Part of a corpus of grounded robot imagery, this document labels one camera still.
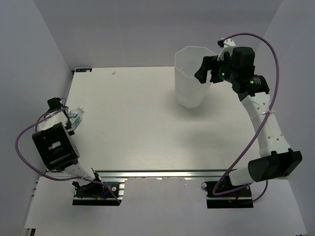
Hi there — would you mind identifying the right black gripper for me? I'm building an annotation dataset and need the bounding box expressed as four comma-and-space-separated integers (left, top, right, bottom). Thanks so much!
194, 53, 238, 84

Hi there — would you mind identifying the bottle with green-blue label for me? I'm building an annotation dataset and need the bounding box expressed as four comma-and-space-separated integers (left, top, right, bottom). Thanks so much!
66, 106, 84, 132

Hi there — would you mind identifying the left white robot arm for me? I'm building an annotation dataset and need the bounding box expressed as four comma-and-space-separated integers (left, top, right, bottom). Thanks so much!
32, 97, 104, 196

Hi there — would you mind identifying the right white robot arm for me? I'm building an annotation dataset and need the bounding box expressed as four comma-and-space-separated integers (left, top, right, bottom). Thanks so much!
194, 47, 302, 196

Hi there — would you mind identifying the white octagonal plastic bin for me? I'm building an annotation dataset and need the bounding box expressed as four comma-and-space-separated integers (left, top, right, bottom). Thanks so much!
174, 46, 215, 109

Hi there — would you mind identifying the left blue corner sticker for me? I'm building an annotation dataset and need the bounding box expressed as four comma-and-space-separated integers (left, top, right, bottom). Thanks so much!
75, 68, 92, 73

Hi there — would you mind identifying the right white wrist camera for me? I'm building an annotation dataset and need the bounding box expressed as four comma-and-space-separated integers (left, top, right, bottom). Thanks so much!
217, 38, 236, 61

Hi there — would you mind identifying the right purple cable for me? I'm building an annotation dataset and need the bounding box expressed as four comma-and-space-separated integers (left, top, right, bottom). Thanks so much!
213, 32, 281, 203

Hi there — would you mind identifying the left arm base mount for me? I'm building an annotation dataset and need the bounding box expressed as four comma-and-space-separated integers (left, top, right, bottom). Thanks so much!
72, 181, 125, 207

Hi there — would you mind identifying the aluminium front rail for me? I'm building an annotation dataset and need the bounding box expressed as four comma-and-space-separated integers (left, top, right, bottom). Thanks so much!
98, 170, 225, 178

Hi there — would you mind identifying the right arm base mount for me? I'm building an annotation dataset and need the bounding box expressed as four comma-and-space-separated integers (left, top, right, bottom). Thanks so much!
201, 181, 253, 209

